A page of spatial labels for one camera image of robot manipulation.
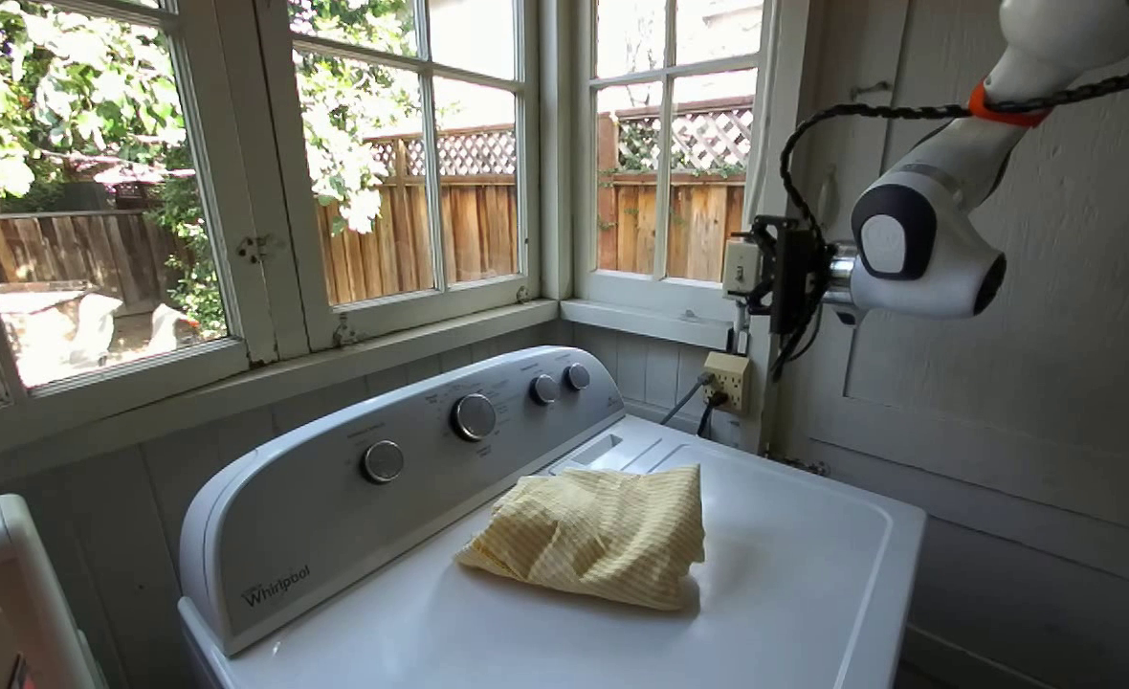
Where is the white lattice panel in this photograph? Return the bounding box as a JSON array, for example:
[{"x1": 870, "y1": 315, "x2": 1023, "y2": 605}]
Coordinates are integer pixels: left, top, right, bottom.
[{"x1": 0, "y1": 90, "x2": 760, "y2": 310}]

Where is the narrow white framed window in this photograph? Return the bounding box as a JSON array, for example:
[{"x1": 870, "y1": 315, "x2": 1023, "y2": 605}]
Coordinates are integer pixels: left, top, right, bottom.
[{"x1": 557, "y1": 0, "x2": 806, "y2": 348}]

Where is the orange cable strap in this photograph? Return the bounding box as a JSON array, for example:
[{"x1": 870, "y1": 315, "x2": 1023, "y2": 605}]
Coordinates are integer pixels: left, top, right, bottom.
[{"x1": 963, "y1": 80, "x2": 1057, "y2": 132}]

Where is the beige power outlet box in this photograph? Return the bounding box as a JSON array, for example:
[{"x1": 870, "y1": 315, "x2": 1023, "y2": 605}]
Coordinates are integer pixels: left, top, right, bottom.
[{"x1": 699, "y1": 348, "x2": 756, "y2": 418}]

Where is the large silver washer control knob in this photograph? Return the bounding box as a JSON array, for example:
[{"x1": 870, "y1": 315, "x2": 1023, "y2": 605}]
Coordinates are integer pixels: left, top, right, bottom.
[{"x1": 448, "y1": 391, "x2": 501, "y2": 448}]

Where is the yellow folded cloth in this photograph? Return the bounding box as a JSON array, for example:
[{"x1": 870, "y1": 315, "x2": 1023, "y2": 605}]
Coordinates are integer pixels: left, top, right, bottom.
[{"x1": 455, "y1": 460, "x2": 710, "y2": 616}]

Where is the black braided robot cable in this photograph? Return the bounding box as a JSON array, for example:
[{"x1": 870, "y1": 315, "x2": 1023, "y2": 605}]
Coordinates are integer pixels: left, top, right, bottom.
[{"x1": 773, "y1": 51, "x2": 1129, "y2": 250}]

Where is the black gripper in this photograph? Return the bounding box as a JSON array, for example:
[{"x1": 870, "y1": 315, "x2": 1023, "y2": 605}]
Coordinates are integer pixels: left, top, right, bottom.
[{"x1": 742, "y1": 215, "x2": 837, "y2": 346}]

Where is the beige wall light switch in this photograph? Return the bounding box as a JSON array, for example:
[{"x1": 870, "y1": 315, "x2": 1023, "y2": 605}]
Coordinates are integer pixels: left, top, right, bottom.
[{"x1": 718, "y1": 235, "x2": 773, "y2": 301}]

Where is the white top-load washing machine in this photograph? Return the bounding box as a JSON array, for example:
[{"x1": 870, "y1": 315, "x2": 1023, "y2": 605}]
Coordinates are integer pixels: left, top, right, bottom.
[{"x1": 177, "y1": 342, "x2": 931, "y2": 689}]

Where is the large white framed window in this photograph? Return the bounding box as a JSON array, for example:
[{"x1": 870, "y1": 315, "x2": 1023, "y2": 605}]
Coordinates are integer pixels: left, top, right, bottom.
[{"x1": 0, "y1": 0, "x2": 561, "y2": 444}]

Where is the white dryer appliance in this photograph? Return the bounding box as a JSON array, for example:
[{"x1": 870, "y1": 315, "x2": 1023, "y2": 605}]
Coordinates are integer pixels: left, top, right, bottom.
[{"x1": 0, "y1": 490, "x2": 110, "y2": 689}]

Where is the black power cord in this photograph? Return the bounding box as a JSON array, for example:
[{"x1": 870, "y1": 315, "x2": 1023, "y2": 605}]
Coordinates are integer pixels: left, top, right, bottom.
[{"x1": 653, "y1": 376, "x2": 723, "y2": 439}]

